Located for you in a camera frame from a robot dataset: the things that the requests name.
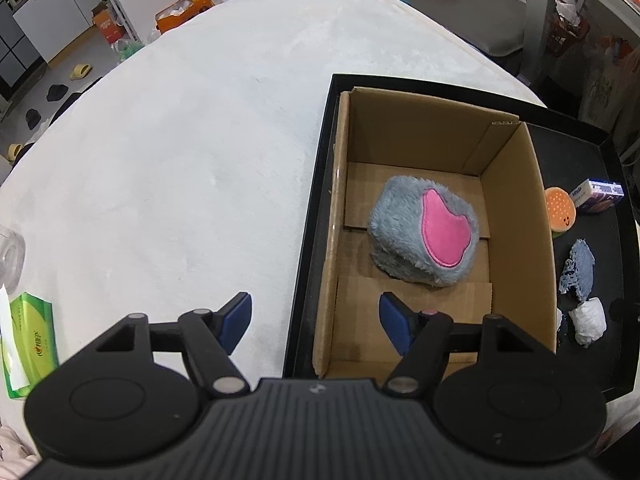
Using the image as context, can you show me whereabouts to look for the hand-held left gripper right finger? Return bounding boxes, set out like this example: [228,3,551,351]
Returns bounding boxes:
[378,291,558,396]

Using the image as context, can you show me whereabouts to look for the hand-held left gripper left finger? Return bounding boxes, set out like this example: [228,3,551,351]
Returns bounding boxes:
[94,291,253,396]

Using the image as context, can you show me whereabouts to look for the grey plush with pink patch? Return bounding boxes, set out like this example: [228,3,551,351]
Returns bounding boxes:
[367,175,481,288]

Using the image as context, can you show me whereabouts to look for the brown cardboard box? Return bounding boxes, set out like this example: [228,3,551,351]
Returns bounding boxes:
[311,86,560,380]

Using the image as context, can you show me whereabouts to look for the blue denim cloth piece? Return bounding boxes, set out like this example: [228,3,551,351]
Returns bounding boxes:
[558,239,597,302]

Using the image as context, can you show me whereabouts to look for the white cloth bundle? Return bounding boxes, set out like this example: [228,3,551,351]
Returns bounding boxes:
[570,297,608,346]

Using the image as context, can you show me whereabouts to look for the blue white tissue packet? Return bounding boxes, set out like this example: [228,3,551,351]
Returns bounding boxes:
[570,178,626,216]

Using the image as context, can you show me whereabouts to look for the black tray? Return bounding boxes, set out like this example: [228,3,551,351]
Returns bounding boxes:
[281,73,640,403]

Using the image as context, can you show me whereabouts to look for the orange burger plush toy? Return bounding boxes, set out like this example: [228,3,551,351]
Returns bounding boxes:
[544,186,578,236]

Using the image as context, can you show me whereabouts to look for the green tissue box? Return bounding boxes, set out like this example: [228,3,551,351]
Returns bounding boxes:
[0,292,61,401]

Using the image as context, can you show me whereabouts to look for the clear plastic container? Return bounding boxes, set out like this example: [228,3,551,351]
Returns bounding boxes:
[0,226,26,291]

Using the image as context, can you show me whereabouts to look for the pale pink cloth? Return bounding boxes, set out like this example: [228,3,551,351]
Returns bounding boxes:
[0,424,42,480]

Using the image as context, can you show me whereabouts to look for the green plastic bag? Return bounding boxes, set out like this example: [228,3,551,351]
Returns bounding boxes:
[116,39,147,62]

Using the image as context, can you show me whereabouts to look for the beige printed bag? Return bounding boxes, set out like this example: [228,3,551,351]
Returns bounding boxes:
[579,35,640,153]

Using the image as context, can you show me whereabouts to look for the orange yellow box with bags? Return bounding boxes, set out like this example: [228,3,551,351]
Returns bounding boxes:
[154,0,227,34]

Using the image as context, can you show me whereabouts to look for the small orange cardboard box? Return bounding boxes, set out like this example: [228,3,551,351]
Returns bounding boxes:
[91,2,126,44]

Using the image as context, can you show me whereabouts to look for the grey padded bench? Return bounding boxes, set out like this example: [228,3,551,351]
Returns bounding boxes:
[375,0,532,59]

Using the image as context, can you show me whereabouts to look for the red basket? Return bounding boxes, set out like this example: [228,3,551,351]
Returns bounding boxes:
[545,9,592,59]

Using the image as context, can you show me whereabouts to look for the white rack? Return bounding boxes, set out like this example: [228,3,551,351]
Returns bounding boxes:
[91,0,142,47]

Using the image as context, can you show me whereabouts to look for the dark grid door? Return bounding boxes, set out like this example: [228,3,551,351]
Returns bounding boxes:
[0,0,51,102]

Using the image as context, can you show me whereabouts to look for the white cabinet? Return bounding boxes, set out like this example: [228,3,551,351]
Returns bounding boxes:
[12,0,104,64]

